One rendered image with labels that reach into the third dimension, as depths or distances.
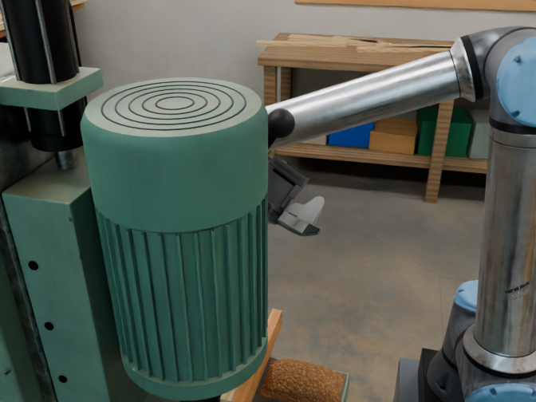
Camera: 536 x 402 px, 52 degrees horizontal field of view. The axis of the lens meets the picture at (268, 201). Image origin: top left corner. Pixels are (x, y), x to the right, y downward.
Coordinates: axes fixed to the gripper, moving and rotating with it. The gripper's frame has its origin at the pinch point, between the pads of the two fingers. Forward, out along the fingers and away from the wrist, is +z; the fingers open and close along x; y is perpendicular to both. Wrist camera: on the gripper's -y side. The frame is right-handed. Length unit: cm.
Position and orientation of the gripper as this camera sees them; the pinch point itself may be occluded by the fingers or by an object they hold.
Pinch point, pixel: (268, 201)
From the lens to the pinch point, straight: 68.7
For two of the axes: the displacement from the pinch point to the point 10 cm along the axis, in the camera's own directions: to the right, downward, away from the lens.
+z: 1.2, -0.6, -9.9
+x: 8.1, 5.9, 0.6
